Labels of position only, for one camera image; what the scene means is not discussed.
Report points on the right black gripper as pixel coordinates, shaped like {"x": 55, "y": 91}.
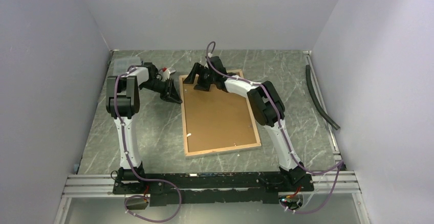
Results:
{"x": 200, "y": 86}

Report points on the clear plastic compartment box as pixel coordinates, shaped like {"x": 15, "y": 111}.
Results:
{"x": 121, "y": 65}

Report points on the brown backing board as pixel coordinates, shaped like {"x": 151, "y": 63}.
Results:
{"x": 217, "y": 114}

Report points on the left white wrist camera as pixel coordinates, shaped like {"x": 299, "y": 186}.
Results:
{"x": 166, "y": 73}

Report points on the white wooden picture frame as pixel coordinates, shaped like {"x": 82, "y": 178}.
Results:
{"x": 183, "y": 121}

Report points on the aluminium extrusion rail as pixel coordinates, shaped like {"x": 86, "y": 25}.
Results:
{"x": 97, "y": 186}

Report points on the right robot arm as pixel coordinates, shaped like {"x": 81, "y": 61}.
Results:
{"x": 265, "y": 102}

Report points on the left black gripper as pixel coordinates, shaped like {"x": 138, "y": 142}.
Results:
{"x": 171, "y": 93}

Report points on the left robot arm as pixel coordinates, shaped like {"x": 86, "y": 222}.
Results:
{"x": 123, "y": 104}

